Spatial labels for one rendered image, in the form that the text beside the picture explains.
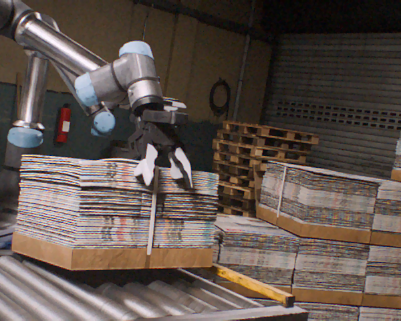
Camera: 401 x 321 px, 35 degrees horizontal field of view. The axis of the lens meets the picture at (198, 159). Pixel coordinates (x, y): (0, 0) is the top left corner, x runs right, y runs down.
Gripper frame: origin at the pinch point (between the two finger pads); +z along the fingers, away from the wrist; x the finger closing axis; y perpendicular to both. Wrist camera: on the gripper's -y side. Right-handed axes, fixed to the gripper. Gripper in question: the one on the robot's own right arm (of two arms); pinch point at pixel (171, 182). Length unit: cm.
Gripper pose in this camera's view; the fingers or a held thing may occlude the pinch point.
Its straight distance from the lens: 134.3
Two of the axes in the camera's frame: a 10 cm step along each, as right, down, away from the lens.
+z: 2.2, 9.0, -3.7
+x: -7.7, -0.7, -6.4
